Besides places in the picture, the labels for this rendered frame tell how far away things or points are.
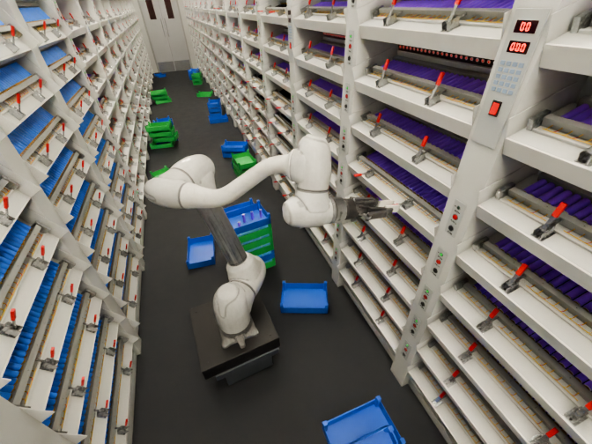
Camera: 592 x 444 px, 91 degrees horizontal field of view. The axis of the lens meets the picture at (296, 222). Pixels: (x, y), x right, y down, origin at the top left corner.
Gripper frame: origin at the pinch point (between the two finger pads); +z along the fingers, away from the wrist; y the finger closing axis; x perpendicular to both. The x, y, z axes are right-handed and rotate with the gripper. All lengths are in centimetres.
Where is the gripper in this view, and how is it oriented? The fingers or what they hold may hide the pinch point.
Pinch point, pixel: (388, 206)
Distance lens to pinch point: 114.0
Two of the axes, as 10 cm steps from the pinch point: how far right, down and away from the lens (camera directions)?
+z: 9.2, -0.7, 3.9
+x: 1.6, -8.3, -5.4
